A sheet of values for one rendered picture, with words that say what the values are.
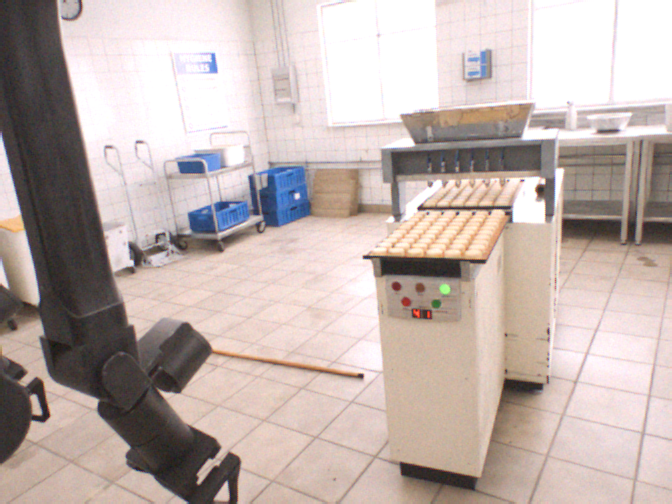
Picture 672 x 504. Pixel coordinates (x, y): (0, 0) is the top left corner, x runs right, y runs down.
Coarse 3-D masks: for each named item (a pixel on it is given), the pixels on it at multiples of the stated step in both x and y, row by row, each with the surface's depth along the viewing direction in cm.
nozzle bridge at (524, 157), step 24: (408, 144) 239; (432, 144) 230; (456, 144) 224; (480, 144) 220; (504, 144) 216; (528, 144) 213; (552, 144) 209; (384, 168) 240; (408, 168) 244; (432, 168) 240; (480, 168) 231; (528, 168) 224; (552, 168) 212; (552, 192) 225
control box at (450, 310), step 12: (396, 276) 176; (408, 276) 175; (420, 276) 174; (408, 288) 174; (432, 288) 170; (456, 288) 167; (396, 300) 177; (420, 300) 174; (432, 300) 172; (444, 300) 170; (456, 300) 169; (396, 312) 178; (408, 312) 177; (420, 312) 175; (432, 312) 173; (444, 312) 171; (456, 312) 170
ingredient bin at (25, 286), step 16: (0, 224) 393; (16, 224) 394; (0, 240) 401; (16, 240) 389; (0, 256) 410; (16, 256) 394; (16, 272) 403; (32, 272) 399; (16, 288) 412; (32, 288) 401; (32, 304) 408
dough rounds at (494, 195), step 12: (468, 180) 280; (480, 180) 277; (492, 180) 274; (516, 180) 269; (444, 192) 258; (456, 192) 255; (468, 192) 252; (480, 192) 249; (492, 192) 247; (504, 192) 245; (516, 192) 251; (432, 204) 237; (444, 204) 234; (456, 204) 232; (468, 204) 230; (480, 204) 229; (492, 204) 233; (504, 204) 224
